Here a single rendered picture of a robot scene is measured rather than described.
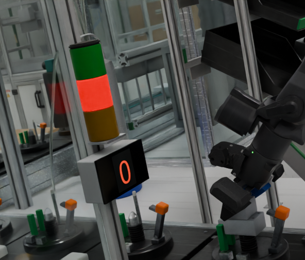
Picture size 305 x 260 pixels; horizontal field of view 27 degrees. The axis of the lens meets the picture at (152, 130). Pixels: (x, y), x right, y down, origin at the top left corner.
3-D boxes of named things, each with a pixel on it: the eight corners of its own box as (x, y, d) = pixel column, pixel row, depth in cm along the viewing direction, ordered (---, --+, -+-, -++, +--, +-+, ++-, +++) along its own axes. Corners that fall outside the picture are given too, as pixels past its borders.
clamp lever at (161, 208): (164, 237, 129) (169, 204, 126) (158, 241, 128) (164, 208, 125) (149, 229, 131) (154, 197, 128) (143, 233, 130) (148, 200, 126)
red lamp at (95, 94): (119, 102, 103) (113, 72, 102) (100, 110, 100) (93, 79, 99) (96, 104, 106) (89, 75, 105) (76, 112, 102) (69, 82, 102)
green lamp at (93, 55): (113, 71, 102) (106, 41, 101) (93, 79, 99) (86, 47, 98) (89, 75, 105) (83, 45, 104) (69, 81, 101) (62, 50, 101)
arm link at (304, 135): (314, 125, 108) (266, 97, 109) (307, 138, 103) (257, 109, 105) (294, 156, 111) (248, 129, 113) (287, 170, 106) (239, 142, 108)
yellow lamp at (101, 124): (125, 132, 104) (119, 103, 103) (106, 141, 101) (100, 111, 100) (102, 133, 107) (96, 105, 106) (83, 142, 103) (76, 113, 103)
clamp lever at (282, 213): (282, 245, 114) (290, 208, 111) (277, 249, 113) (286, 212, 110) (264, 237, 116) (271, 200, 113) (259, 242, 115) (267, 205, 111)
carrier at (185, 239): (220, 238, 135) (209, 181, 133) (156, 292, 117) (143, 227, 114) (129, 231, 150) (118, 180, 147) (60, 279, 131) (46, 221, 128)
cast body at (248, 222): (267, 226, 117) (260, 190, 115) (256, 236, 113) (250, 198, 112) (225, 224, 121) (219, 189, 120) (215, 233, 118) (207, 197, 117)
